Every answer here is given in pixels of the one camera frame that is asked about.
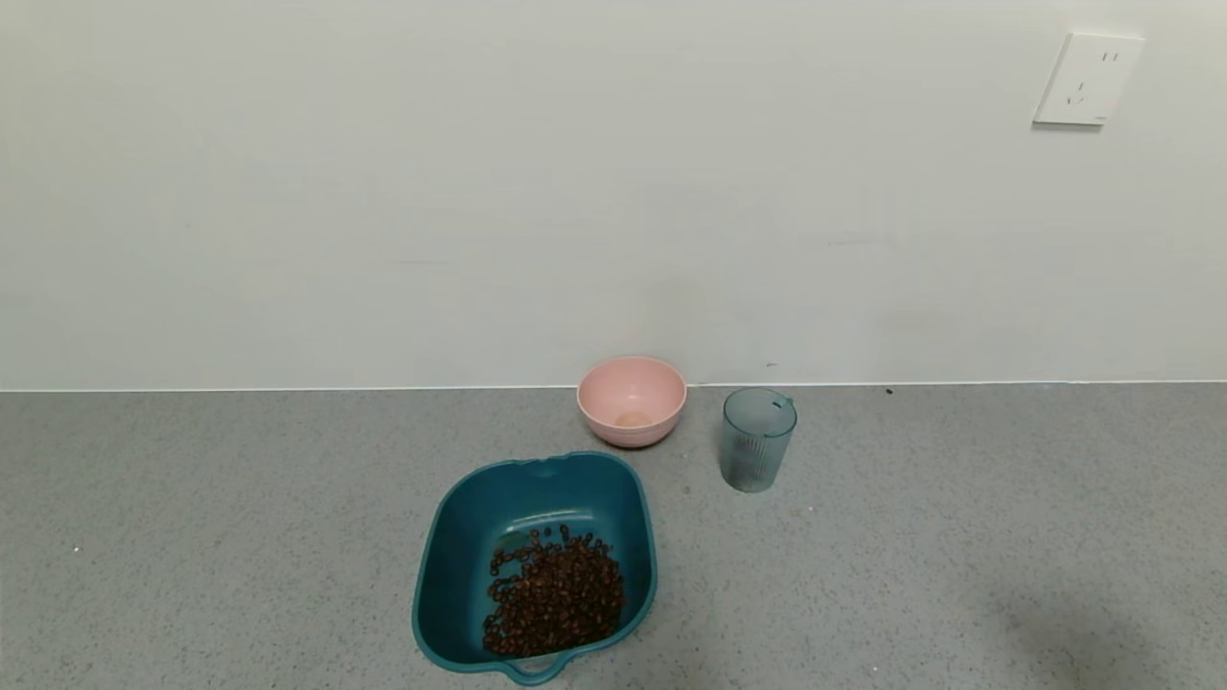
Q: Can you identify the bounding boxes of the pink plastic bowl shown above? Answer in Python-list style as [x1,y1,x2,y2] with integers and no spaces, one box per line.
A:
[577,356,688,449]

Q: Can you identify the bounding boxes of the teal plastic basin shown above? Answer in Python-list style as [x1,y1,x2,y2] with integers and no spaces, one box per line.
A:
[411,451,660,687]

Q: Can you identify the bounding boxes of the white wall socket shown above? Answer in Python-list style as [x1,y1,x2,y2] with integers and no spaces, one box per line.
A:
[1032,34,1146,127]

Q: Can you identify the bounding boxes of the transparent blue ribbed cup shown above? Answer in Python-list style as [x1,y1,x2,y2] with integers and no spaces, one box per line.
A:
[721,387,798,494]

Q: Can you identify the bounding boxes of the brown pellets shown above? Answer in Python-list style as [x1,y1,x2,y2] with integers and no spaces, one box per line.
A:
[482,524,626,658]

